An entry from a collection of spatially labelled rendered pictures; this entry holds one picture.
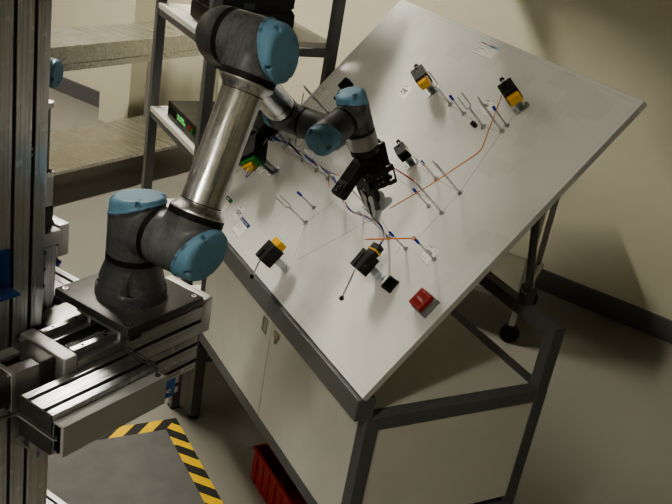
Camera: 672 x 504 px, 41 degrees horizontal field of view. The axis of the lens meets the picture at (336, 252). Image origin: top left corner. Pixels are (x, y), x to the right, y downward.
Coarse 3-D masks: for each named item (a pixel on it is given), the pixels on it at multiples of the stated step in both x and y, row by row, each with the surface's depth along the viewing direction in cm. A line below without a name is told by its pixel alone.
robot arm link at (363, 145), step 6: (348, 138) 223; (366, 138) 218; (372, 138) 219; (348, 144) 221; (354, 144) 219; (360, 144) 218; (366, 144) 218; (372, 144) 219; (354, 150) 220; (360, 150) 219; (366, 150) 219
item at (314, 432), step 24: (288, 360) 268; (264, 384) 284; (288, 384) 269; (312, 384) 255; (264, 408) 286; (288, 408) 270; (312, 408) 256; (336, 408) 243; (288, 432) 271; (312, 432) 257; (336, 432) 244; (288, 456) 272; (312, 456) 258; (336, 456) 245; (312, 480) 259; (336, 480) 246
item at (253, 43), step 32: (224, 32) 174; (256, 32) 171; (288, 32) 173; (224, 64) 174; (256, 64) 172; (288, 64) 176; (224, 96) 175; (256, 96) 175; (224, 128) 175; (224, 160) 176; (192, 192) 176; (224, 192) 178; (160, 224) 178; (192, 224) 175; (160, 256) 177; (192, 256) 173; (224, 256) 182
